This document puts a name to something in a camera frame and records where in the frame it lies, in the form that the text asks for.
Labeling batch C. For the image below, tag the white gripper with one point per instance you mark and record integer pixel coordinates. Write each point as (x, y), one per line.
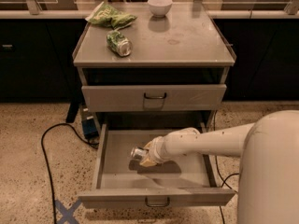
(155, 152)

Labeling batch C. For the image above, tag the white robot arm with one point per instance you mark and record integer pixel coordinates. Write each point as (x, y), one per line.
(268, 149)

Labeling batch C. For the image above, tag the open grey middle drawer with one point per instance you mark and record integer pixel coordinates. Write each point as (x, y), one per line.
(120, 182)

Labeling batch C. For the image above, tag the closed grey upper drawer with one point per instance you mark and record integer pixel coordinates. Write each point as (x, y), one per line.
(153, 97)

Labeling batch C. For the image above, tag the grey metal drawer cabinet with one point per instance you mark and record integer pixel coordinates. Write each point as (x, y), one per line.
(183, 48)

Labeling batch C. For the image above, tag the green soda can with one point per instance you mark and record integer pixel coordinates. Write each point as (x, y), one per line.
(119, 43)

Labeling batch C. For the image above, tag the blue power box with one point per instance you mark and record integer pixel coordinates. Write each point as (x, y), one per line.
(87, 123)

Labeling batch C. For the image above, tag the blue tape cross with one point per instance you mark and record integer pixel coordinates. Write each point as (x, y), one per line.
(67, 214)

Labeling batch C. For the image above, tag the dark counter cabinet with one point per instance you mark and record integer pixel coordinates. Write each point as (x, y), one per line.
(37, 59)

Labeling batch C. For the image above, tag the green chip bag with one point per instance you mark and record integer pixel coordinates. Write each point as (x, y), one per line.
(105, 15)

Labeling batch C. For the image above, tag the white ceramic bowl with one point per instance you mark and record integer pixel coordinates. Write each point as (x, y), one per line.
(159, 8)

